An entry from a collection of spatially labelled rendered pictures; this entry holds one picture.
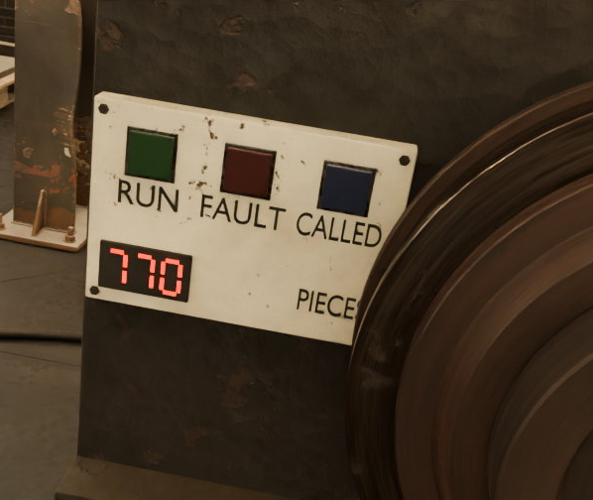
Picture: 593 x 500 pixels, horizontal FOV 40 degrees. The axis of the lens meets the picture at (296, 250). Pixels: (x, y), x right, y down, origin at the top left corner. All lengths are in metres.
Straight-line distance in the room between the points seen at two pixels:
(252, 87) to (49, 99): 2.73
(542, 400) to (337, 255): 0.25
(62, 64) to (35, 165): 0.43
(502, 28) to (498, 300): 0.23
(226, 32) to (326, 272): 0.21
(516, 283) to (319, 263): 0.21
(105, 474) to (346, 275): 0.32
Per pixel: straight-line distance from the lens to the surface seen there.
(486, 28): 0.65
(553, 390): 0.48
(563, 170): 0.52
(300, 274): 0.68
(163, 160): 0.67
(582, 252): 0.51
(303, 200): 0.66
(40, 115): 3.40
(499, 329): 0.51
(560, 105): 0.58
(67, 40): 3.30
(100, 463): 0.85
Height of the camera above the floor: 1.40
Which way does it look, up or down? 23 degrees down
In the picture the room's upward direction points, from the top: 9 degrees clockwise
